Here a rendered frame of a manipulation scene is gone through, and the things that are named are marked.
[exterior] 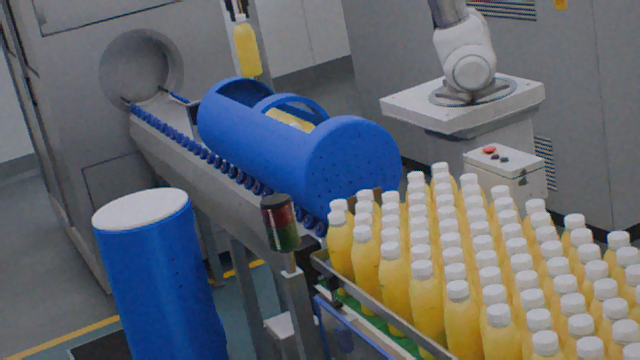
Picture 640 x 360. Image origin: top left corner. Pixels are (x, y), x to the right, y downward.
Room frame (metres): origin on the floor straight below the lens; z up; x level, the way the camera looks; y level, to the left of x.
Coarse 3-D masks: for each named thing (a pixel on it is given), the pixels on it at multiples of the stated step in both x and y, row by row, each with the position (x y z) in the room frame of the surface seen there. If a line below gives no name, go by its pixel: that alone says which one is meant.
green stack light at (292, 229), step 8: (296, 224) 1.65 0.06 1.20; (272, 232) 1.64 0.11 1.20; (280, 232) 1.63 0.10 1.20; (288, 232) 1.64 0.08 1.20; (296, 232) 1.65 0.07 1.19; (272, 240) 1.64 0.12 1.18; (280, 240) 1.63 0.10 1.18; (288, 240) 1.63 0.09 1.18; (296, 240) 1.64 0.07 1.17; (272, 248) 1.65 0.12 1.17; (280, 248) 1.63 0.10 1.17; (288, 248) 1.63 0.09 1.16
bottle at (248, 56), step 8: (240, 24) 2.89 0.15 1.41; (248, 24) 2.90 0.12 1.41; (240, 32) 2.88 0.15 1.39; (248, 32) 2.88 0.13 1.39; (240, 40) 2.88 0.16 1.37; (248, 40) 2.88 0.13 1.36; (240, 48) 2.88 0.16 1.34; (248, 48) 2.87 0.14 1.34; (256, 48) 2.89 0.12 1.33; (240, 56) 2.88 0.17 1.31; (248, 56) 2.87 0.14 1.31; (256, 56) 2.88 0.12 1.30; (240, 64) 2.89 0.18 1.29; (248, 64) 2.87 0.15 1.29; (256, 64) 2.88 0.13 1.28; (248, 72) 2.87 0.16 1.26; (256, 72) 2.88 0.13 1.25
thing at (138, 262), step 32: (160, 224) 2.32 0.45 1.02; (192, 224) 2.41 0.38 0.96; (128, 256) 2.31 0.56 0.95; (160, 256) 2.31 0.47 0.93; (192, 256) 2.37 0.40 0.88; (128, 288) 2.32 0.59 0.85; (160, 288) 2.30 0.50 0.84; (192, 288) 2.34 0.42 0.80; (128, 320) 2.34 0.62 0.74; (160, 320) 2.30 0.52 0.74; (192, 320) 2.33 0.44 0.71; (160, 352) 2.30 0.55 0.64; (192, 352) 2.31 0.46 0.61; (224, 352) 2.40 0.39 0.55
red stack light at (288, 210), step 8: (280, 208) 1.63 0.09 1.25; (288, 208) 1.64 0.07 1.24; (264, 216) 1.65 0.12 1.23; (272, 216) 1.63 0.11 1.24; (280, 216) 1.63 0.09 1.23; (288, 216) 1.64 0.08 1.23; (264, 224) 1.66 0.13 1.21; (272, 224) 1.64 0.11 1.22; (280, 224) 1.63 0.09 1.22; (288, 224) 1.64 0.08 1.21
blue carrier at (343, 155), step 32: (224, 96) 2.97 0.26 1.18; (256, 96) 3.01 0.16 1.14; (288, 96) 2.57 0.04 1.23; (224, 128) 2.68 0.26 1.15; (256, 128) 2.47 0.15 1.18; (288, 128) 2.32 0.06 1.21; (320, 128) 2.20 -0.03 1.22; (352, 128) 2.19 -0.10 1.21; (256, 160) 2.43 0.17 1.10; (288, 160) 2.23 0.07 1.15; (320, 160) 2.15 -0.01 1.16; (352, 160) 2.18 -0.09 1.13; (384, 160) 2.21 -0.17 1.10; (288, 192) 2.25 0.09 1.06; (320, 192) 2.14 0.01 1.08; (352, 192) 2.18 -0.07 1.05; (384, 192) 2.21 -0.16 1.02
